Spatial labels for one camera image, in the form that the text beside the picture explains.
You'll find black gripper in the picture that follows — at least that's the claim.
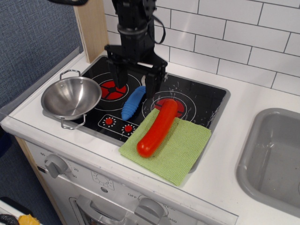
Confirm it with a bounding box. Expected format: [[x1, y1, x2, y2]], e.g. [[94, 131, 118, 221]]
[[105, 32, 167, 98]]

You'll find blue-handled metal spoon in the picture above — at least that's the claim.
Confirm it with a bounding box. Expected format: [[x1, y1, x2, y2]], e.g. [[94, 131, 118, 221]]
[[121, 75, 146, 120]]

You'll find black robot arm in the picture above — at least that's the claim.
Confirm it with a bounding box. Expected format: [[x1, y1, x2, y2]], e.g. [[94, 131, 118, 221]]
[[105, 0, 167, 98]]

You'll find black toy stove top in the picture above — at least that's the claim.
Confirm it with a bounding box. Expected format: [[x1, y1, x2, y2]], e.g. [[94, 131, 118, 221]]
[[78, 56, 230, 146]]

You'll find red toy sausage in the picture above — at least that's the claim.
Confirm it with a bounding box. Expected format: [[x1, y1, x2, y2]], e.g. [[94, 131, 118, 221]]
[[136, 99, 178, 158]]

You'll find green woven cloth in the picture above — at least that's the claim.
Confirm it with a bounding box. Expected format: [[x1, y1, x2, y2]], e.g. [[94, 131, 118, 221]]
[[119, 109, 211, 186]]

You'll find grey timer knob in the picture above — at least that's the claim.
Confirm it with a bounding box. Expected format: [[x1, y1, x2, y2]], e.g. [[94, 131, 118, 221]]
[[45, 154, 68, 178]]

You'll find white toy oven front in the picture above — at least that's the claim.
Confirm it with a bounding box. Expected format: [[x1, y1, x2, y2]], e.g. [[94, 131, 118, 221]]
[[26, 142, 238, 225]]

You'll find grey oven knob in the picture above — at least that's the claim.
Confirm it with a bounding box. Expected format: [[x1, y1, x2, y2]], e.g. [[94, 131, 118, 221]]
[[134, 198, 165, 225]]

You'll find grey sink basin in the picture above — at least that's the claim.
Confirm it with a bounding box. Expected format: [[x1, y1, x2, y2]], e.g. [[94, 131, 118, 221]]
[[236, 108, 300, 217]]

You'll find yellow black object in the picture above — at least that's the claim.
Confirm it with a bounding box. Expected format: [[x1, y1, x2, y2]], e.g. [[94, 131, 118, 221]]
[[0, 214, 40, 225]]

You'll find steel bowl with handles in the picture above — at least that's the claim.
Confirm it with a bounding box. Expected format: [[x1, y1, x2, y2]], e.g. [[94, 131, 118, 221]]
[[41, 69, 102, 130]]

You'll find light wooden post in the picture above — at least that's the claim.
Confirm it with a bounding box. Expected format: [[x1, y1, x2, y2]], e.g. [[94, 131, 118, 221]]
[[74, 0, 109, 63]]

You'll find black braided cable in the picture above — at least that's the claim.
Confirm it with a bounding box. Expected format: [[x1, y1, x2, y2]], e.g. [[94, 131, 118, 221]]
[[46, 0, 91, 7]]

